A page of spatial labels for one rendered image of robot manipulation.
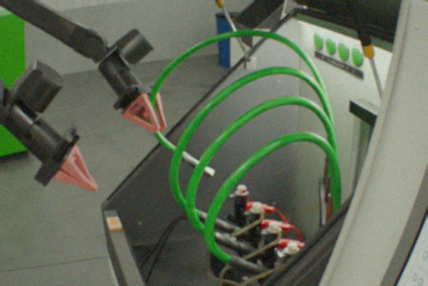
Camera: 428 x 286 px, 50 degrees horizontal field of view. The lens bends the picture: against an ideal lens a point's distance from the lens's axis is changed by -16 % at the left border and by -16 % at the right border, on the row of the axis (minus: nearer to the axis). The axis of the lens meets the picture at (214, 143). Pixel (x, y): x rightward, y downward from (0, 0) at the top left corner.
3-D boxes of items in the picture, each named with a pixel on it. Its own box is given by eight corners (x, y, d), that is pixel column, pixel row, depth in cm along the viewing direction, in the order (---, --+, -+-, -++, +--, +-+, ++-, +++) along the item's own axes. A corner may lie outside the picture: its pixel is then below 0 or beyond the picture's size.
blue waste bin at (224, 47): (208, 62, 748) (208, 12, 721) (244, 59, 772) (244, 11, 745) (226, 70, 698) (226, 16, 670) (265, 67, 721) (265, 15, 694)
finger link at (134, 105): (179, 118, 110) (153, 85, 112) (163, 120, 104) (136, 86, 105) (158, 139, 113) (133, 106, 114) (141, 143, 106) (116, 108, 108)
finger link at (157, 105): (179, 118, 110) (153, 85, 112) (163, 120, 104) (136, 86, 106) (158, 139, 113) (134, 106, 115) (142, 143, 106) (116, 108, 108)
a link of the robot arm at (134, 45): (87, 44, 114) (80, 46, 106) (124, 11, 113) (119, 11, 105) (118, 81, 117) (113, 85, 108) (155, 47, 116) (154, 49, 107)
